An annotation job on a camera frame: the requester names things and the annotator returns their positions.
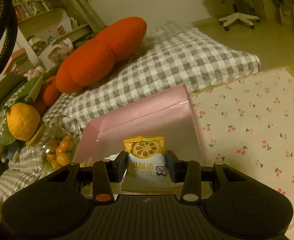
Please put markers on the small orange plush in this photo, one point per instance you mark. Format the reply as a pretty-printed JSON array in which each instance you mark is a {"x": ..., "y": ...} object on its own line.
[{"x": 48, "y": 96}]

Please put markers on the wooden bookshelf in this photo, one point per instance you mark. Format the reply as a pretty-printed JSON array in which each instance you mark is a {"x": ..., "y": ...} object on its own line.
[{"x": 45, "y": 23}]

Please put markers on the red carrot plush pillow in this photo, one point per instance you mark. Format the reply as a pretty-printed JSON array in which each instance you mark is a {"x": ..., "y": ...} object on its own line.
[{"x": 95, "y": 59}]

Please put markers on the pink cardboard box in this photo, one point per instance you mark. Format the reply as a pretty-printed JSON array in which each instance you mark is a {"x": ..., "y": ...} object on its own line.
[{"x": 168, "y": 113}]

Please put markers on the cherry print tablecloth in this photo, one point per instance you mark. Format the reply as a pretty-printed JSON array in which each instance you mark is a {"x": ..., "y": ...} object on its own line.
[{"x": 249, "y": 125}]

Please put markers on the glass jar with kumquats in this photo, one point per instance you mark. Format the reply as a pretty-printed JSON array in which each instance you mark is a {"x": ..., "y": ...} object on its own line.
[{"x": 54, "y": 143}]

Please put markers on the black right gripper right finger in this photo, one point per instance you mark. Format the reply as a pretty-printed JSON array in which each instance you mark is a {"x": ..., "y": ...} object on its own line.
[{"x": 175, "y": 167}]

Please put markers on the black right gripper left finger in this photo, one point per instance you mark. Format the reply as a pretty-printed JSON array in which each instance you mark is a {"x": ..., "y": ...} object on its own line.
[{"x": 119, "y": 166}]

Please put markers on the grey checkered cushion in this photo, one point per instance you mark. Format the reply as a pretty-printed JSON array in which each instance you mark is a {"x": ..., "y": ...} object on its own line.
[{"x": 186, "y": 56}]

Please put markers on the yellow white biscuit packet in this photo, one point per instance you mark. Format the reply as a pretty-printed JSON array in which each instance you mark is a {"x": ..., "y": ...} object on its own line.
[{"x": 146, "y": 171}]

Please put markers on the green patterned pillow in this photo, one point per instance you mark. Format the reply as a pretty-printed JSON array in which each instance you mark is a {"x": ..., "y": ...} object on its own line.
[{"x": 27, "y": 93}]

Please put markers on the large yellow citrus fruit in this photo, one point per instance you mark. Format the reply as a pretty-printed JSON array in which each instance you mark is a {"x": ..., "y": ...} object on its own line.
[{"x": 23, "y": 121}]

